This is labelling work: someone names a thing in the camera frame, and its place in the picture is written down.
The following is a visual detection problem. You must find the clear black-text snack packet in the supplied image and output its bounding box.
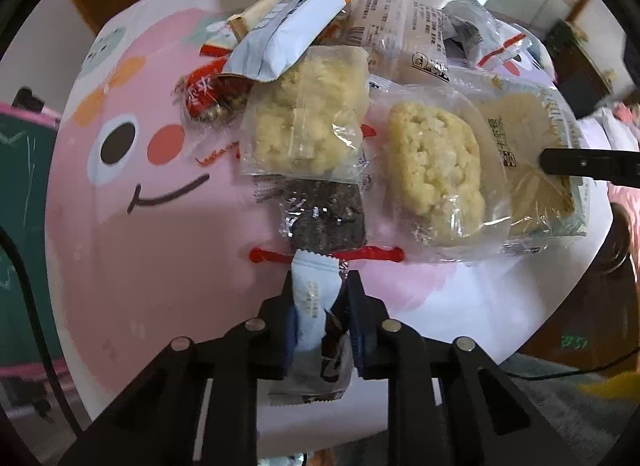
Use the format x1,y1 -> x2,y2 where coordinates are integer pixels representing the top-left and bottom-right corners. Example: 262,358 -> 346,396
345,0 -> 453,84

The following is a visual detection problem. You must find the large rice cracker packet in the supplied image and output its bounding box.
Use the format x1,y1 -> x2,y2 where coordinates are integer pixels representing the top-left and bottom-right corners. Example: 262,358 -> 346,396
450,70 -> 591,251

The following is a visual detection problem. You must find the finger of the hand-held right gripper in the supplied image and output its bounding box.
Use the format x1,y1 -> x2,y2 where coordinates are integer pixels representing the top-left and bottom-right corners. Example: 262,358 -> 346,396
537,147 -> 640,184

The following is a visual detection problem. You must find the grey white crumpled packet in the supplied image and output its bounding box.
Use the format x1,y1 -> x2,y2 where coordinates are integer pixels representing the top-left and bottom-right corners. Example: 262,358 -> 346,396
442,0 -> 501,64

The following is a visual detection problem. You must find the square rice cracker clear packet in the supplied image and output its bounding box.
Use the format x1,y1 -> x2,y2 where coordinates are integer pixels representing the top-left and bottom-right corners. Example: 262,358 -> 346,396
239,44 -> 373,181

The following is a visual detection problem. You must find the orange white snack packet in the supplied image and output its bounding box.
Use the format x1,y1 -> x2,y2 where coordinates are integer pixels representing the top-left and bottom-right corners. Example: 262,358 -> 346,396
227,0 -> 376,82

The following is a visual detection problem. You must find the black clip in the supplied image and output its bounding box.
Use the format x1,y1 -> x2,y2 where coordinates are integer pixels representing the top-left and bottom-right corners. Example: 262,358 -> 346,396
11,87 -> 47,110

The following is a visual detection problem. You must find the pink white bedding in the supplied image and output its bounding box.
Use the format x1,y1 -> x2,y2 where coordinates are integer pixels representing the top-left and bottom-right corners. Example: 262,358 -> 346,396
575,100 -> 640,151

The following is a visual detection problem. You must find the rounded rice cracker clear packet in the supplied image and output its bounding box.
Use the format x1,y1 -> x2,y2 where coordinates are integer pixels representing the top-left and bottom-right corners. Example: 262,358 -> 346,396
370,76 -> 511,261

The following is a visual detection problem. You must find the black cable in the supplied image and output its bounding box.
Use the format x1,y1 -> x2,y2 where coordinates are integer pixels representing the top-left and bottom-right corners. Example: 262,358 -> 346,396
0,226 -> 83,437

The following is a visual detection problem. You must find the green chalkboard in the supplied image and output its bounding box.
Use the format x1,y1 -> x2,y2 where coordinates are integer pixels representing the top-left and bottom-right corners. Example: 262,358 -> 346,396
0,100 -> 66,382

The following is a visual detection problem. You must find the white red snack packet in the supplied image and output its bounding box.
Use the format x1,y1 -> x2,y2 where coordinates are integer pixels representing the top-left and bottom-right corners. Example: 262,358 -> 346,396
475,20 -> 533,71

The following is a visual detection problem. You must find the dark brown snack clear packet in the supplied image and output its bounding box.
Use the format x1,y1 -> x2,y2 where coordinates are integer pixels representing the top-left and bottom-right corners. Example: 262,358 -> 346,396
277,178 -> 368,254

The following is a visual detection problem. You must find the white brown snack packet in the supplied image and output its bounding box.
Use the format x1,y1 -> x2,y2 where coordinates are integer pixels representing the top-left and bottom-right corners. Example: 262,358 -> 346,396
267,250 -> 353,404

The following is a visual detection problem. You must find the beige brown stick packet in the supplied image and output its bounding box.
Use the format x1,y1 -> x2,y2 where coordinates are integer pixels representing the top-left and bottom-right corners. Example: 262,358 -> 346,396
227,0 -> 326,39

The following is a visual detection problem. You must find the clear red-edged snack packet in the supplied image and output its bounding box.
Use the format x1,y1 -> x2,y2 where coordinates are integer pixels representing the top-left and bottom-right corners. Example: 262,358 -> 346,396
247,173 -> 406,267

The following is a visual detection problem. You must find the dark wooden cabinet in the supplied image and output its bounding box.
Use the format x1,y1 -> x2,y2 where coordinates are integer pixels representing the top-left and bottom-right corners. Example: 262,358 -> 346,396
542,18 -> 616,119

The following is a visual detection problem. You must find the red clear nut snack packet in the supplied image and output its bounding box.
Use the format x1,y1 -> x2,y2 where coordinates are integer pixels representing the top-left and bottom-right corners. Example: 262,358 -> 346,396
175,53 -> 253,124

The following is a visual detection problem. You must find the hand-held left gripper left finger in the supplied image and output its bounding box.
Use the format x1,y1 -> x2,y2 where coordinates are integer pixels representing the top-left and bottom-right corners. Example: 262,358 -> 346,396
57,271 -> 301,466

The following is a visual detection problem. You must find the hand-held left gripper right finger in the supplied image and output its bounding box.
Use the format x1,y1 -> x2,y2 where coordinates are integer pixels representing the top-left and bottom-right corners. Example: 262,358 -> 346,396
347,270 -> 586,466

